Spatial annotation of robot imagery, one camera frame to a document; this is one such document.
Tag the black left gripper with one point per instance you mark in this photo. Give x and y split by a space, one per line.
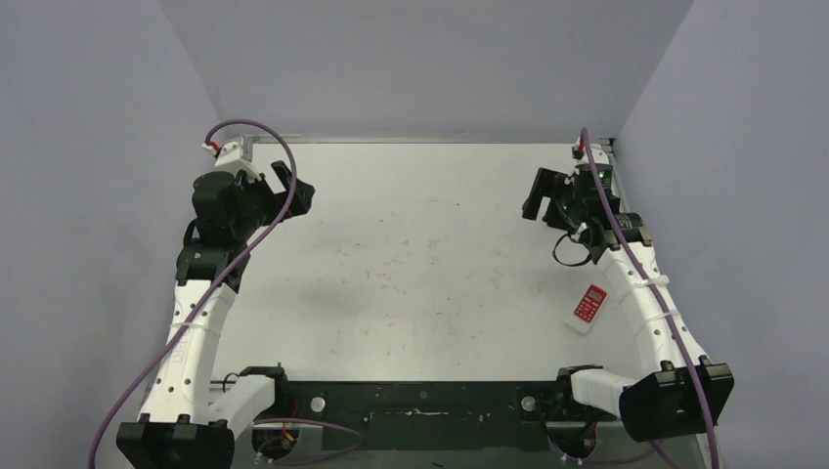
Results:
264 188

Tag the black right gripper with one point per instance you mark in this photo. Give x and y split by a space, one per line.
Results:
546 196

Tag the white red remote control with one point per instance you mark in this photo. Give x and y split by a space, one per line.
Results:
587 310

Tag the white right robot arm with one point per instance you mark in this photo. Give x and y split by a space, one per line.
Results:
677 390

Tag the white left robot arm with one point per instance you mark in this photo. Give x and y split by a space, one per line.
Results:
177 427

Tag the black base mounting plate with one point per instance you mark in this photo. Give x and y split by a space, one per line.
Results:
432 415

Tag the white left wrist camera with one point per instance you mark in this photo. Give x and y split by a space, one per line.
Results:
232 158

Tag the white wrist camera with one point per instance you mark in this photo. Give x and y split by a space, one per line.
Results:
232 158
580 154

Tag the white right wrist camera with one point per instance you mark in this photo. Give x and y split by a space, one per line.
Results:
580 154

